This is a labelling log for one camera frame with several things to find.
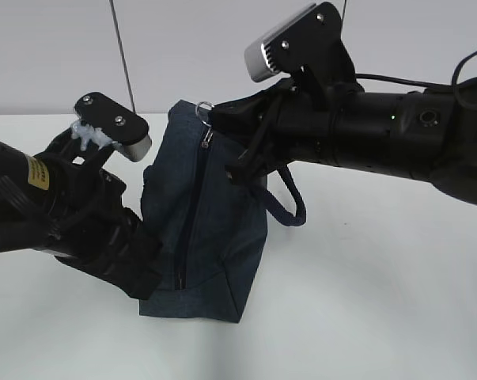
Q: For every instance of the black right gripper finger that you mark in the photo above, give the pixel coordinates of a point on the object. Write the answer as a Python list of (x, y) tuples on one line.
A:
[(241, 119)]

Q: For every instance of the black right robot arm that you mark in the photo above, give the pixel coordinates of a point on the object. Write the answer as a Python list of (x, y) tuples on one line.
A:
[(428, 136)]

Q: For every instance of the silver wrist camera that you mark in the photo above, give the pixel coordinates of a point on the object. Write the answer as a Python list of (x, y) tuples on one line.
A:
[(102, 123), (308, 47)]

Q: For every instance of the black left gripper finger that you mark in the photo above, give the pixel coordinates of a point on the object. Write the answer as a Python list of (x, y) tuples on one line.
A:
[(129, 263)]

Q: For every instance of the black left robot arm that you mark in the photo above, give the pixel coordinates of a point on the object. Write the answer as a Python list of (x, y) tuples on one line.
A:
[(21, 217)]

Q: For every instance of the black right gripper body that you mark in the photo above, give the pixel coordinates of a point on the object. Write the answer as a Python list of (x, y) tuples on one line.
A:
[(295, 130)]

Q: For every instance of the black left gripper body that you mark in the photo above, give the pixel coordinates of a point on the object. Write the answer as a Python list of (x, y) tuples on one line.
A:
[(85, 223)]

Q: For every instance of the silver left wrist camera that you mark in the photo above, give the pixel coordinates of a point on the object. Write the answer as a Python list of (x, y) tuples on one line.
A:
[(102, 123)]

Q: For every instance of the dark blue lunch bag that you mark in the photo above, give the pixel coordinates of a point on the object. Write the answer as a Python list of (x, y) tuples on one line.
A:
[(212, 231)]

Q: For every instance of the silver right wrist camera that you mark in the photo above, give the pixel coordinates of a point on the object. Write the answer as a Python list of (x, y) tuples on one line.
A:
[(308, 47)]

